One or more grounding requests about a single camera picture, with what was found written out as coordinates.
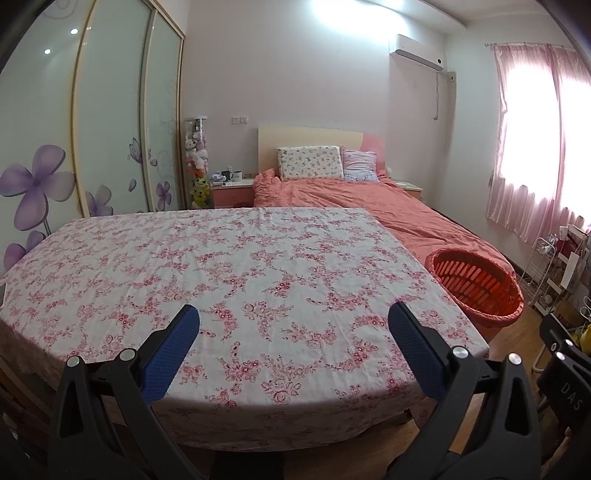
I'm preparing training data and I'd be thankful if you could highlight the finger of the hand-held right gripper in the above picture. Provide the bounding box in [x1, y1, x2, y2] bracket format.
[539, 313, 578, 365]

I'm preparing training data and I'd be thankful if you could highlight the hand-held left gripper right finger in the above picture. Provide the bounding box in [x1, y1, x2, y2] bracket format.
[388, 302, 543, 480]

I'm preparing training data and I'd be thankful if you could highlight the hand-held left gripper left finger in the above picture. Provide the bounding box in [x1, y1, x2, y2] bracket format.
[46, 304, 201, 480]

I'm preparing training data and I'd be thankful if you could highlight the orange plastic laundry basket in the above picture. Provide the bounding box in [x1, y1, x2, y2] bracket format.
[425, 248, 525, 328]

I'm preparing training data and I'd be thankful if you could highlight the white storage cart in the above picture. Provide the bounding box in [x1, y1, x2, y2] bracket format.
[540, 224, 591, 310]

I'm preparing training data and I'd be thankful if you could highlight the table with floral tablecloth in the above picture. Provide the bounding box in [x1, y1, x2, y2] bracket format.
[0, 208, 491, 453]

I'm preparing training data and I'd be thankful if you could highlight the pink curtain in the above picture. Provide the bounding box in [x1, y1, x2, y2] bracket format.
[485, 42, 591, 241]

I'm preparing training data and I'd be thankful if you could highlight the bed with salmon duvet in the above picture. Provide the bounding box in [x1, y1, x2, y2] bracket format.
[253, 124, 513, 273]

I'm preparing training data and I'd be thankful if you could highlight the green plush toy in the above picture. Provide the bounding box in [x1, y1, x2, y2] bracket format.
[190, 178, 211, 208]

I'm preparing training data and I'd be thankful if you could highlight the striped pink pillow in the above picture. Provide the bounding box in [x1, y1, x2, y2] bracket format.
[341, 147, 379, 183]

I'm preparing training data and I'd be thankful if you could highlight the plush toy display tube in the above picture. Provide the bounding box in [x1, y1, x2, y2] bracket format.
[184, 117, 211, 178]

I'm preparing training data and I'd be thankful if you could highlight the floral print pillow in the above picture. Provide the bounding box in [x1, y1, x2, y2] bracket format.
[277, 146, 345, 182]

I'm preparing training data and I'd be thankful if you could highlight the wardrobe with flower doors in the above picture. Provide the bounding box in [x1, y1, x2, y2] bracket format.
[0, 0, 188, 273]

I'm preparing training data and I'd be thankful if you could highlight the white air conditioner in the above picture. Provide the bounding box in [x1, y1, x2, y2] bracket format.
[389, 34, 445, 72]

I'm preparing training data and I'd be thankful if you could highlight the white wire rack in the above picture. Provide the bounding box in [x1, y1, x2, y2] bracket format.
[526, 237, 557, 305]

